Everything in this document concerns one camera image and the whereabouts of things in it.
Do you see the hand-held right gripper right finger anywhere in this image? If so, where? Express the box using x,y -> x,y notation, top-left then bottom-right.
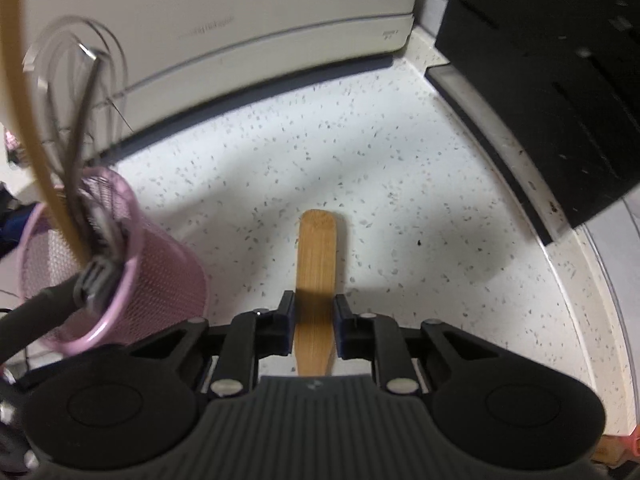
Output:
334,294 -> 502,396

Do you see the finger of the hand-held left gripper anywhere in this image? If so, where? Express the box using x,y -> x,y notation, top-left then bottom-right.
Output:
0,200 -> 38,261

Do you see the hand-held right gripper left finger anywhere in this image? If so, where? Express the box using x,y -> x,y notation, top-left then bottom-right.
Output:
129,290 -> 296,397

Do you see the wooden spatula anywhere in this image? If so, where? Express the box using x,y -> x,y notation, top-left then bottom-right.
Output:
294,209 -> 338,377

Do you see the pink mesh cup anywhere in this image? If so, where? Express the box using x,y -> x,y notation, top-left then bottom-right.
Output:
17,167 -> 207,356

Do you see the wooden chopstick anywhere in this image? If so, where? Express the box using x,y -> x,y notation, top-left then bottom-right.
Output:
0,0 -> 83,266
5,0 -> 89,266

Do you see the steel whisk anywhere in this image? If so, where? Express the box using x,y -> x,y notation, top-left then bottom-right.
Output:
22,16 -> 135,261

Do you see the white countertop appliance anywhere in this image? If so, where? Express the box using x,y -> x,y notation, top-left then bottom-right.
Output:
0,0 -> 417,196

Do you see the cardboard box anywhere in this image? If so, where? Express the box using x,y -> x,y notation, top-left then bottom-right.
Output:
595,435 -> 632,472

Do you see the black knife block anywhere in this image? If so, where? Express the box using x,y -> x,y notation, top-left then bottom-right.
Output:
434,0 -> 640,228

